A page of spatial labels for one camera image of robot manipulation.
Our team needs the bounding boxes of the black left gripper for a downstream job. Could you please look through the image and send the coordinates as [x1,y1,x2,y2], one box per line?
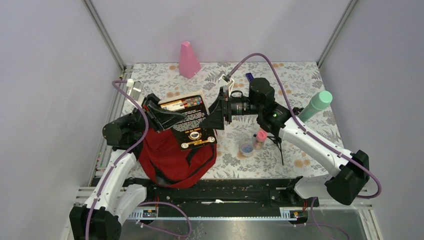
[121,93,189,133]

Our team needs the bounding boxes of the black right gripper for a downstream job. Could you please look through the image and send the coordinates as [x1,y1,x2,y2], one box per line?
[199,87,263,130]

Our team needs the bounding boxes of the red student backpack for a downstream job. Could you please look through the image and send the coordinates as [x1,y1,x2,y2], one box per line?
[138,128,217,189]

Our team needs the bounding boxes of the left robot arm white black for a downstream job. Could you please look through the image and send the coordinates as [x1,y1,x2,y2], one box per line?
[69,93,186,240]

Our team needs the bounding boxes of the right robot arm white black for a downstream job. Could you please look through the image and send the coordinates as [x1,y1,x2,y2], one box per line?
[200,78,370,206]

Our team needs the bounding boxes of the clear cup with colourful bits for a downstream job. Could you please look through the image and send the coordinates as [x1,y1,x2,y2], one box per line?
[238,138,254,158]

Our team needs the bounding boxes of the floral table mat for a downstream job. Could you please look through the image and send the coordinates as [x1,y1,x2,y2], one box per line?
[130,61,351,180]

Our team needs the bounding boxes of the pink capped small bottle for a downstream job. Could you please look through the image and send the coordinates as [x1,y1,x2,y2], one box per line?
[253,129,268,150]

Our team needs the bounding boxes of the small purple eraser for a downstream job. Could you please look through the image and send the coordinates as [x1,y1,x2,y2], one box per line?
[245,72,254,82]

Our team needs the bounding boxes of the pink cone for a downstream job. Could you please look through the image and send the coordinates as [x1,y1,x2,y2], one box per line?
[178,41,202,79]

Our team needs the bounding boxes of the mint green bottle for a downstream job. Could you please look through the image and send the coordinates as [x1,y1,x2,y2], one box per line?
[297,90,333,123]

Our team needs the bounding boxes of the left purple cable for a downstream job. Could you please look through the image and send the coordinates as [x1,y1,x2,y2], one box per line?
[84,80,193,240]

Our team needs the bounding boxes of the purple cable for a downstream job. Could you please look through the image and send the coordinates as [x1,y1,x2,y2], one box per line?
[220,52,382,240]
[84,80,193,240]

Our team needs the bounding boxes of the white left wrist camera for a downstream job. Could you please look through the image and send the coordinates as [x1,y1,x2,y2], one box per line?
[126,78,144,101]

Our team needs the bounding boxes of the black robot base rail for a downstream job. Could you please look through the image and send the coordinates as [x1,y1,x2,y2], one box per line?
[122,177,319,218]

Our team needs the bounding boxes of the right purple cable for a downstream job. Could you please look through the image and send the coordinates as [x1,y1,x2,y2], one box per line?
[220,52,382,240]

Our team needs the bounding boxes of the slotted cable duct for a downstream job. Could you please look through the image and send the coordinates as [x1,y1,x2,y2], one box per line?
[127,207,308,221]

